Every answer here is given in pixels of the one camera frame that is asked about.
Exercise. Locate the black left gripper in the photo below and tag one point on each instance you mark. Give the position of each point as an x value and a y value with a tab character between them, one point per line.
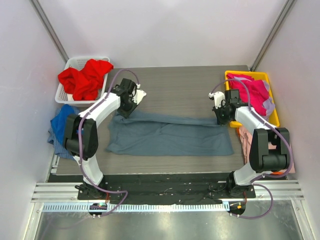
130	110

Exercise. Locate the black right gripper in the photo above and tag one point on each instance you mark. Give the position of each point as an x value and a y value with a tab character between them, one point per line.
219	116

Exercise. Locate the grey-blue t shirt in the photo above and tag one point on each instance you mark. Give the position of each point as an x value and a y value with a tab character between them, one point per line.
153	134

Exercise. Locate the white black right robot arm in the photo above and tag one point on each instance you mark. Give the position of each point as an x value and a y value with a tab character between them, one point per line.
262	161

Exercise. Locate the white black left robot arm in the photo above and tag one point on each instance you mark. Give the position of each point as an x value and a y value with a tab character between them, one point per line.
81	130

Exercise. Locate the light pink folded t shirt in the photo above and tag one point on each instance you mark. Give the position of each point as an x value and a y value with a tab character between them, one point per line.
246	140

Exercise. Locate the magenta pink t shirt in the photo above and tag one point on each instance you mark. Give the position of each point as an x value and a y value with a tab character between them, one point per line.
255	96

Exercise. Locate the red t shirt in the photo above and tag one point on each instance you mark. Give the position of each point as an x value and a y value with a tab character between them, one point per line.
85	84

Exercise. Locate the yellow plastic tray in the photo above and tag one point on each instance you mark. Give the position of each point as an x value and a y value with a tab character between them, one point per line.
254	87

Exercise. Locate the white perforated plastic basket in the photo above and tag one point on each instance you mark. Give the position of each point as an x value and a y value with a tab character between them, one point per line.
78	62

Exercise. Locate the orange folded t shirt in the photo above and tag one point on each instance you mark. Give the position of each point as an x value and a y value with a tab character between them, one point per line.
276	173

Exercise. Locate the blue patterned cloth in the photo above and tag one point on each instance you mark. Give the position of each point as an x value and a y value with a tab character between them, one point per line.
59	149

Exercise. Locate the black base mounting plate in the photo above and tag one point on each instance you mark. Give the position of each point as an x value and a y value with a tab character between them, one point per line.
165	189

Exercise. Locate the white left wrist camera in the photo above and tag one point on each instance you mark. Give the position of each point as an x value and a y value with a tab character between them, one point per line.
139	94

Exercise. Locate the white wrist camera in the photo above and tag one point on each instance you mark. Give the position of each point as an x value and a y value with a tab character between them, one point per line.
139	94
219	99

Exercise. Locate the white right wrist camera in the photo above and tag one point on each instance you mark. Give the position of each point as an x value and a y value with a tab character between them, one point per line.
219	99

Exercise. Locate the right aluminium corner post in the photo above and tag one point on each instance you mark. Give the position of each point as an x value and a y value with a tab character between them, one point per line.
281	18

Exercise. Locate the aluminium corner post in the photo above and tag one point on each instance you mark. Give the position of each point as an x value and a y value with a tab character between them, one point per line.
49	28
281	18

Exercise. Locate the white slotted cable duct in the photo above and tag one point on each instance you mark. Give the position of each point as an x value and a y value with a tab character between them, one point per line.
95	208

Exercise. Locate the left aluminium corner post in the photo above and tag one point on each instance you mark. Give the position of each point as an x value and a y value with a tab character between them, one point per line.
49	28

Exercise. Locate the aluminium front frame rail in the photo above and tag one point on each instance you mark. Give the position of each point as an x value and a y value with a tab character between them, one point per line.
66	192

